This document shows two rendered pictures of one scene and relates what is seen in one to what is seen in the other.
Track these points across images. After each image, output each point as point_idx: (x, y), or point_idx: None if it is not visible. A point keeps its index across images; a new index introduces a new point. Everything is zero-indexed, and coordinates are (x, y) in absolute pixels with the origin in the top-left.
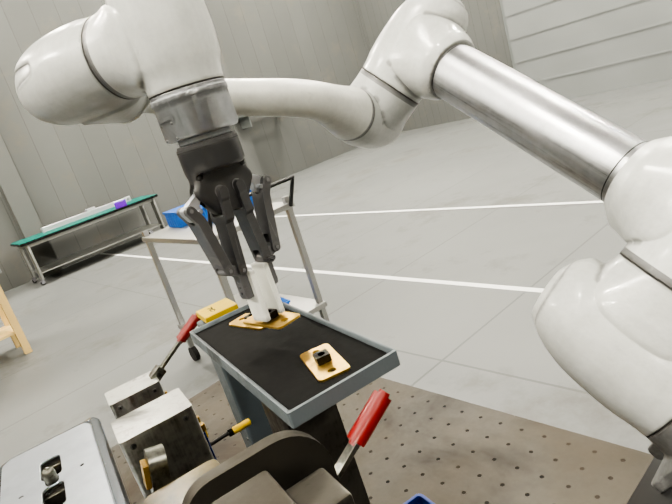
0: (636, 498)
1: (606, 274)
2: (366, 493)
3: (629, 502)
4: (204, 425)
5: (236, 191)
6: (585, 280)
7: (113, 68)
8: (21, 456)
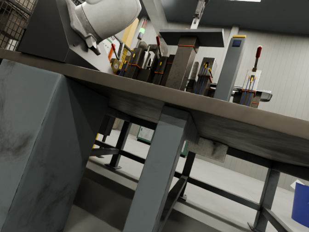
0: (99, 65)
1: None
2: (169, 72)
3: (100, 69)
4: (203, 63)
5: None
6: None
7: None
8: (265, 98)
